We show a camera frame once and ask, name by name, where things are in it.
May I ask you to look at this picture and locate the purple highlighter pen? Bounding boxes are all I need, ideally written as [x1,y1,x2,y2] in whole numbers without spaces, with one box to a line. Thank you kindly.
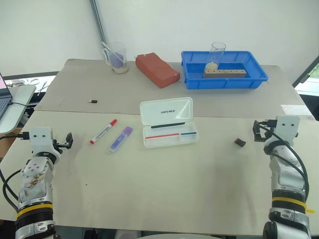
[108,126,134,153]

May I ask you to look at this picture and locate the white tape patch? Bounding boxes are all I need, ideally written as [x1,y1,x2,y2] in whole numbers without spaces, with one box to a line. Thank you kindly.
[280,104,309,116]

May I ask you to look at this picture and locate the yellow cable tie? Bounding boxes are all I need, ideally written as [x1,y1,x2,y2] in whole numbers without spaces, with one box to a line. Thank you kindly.
[271,196,316,215]

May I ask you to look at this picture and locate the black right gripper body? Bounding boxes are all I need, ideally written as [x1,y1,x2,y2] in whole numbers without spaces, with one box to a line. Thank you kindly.
[260,125,276,142]

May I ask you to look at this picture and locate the clear white open pencil case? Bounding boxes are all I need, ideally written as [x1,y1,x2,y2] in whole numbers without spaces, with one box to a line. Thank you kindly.
[139,97,199,149]

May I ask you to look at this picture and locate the wooden block with holes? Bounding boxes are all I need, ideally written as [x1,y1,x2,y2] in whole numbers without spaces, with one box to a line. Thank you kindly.
[203,69,248,79]

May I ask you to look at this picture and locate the blue plastic bin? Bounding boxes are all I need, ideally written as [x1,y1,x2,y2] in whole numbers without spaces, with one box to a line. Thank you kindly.
[180,50,270,90]

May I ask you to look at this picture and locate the white marker with red cap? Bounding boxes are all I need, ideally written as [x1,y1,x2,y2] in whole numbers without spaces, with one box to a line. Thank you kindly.
[89,119,118,145]

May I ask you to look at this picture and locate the clear drinking glass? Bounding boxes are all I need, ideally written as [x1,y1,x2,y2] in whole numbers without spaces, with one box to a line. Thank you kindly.
[204,41,227,73]

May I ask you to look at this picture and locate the black window frame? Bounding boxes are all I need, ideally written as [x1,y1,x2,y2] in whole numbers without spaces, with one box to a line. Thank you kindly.
[292,53,319,88]

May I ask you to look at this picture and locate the grey metal pole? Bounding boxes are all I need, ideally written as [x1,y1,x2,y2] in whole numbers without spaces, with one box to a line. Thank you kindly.
[90,0,109,48]

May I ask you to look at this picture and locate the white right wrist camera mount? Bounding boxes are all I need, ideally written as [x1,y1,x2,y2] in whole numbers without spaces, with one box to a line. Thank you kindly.
[275,115,301,143]

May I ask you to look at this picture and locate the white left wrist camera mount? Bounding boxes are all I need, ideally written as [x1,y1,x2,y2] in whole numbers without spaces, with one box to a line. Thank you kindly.
[29,127,54,155]

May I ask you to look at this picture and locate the clear plastic measuring cup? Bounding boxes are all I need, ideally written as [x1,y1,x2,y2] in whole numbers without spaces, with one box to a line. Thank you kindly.
[101,42,130,75]

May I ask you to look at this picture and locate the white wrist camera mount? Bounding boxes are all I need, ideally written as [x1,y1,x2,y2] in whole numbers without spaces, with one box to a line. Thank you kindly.
[29,127,54,155]
[275,115,301,143]

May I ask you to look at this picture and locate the open laptop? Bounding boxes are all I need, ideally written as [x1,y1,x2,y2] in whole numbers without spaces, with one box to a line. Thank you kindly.
[0,72,13,120]

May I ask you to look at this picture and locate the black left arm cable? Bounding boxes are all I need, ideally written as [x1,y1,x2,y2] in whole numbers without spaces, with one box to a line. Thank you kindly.
[0,132,31,214]

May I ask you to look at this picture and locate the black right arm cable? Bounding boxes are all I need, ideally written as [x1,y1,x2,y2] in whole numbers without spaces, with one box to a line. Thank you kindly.
[258,119,310,202]

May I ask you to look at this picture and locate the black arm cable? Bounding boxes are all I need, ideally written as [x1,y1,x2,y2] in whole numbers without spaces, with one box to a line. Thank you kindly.
[0,132,31,214]
[258,119,310,202]

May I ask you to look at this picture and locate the black laptop cable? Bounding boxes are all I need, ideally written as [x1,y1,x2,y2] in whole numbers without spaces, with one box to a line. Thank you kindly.
[7,99,36,108]

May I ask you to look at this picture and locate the white stirring stick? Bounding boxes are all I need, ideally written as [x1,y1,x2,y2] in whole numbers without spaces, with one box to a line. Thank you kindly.
[101,41,126,63]

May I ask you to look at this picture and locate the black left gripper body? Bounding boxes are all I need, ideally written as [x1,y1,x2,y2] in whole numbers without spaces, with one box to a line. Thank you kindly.
[51,138,67,155]

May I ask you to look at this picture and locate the metal tweezers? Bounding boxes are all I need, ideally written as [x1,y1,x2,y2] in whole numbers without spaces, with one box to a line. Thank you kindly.
[36,79,50,96]

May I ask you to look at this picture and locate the red brick block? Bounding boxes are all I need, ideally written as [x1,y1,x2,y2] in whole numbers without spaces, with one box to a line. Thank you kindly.
[135,52,181,89]

